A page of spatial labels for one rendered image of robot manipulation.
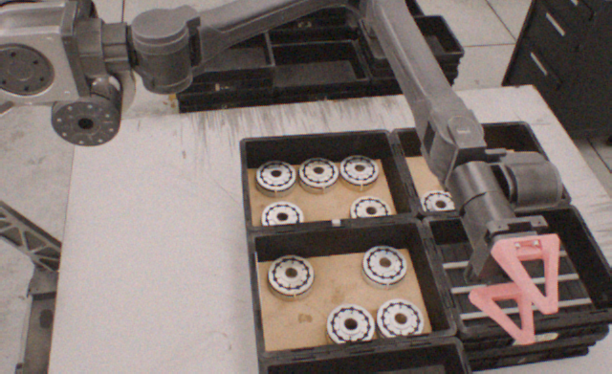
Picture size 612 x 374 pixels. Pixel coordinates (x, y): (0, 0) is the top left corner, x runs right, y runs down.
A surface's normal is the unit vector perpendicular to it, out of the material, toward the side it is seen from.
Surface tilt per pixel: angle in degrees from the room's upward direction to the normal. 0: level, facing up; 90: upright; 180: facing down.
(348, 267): 0
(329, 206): 0
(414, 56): 3
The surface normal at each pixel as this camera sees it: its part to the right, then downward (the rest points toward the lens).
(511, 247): 0.11, -0.37
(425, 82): -0.01, -0.71
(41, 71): 0.18, 0.73
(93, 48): 0.18, 0.23
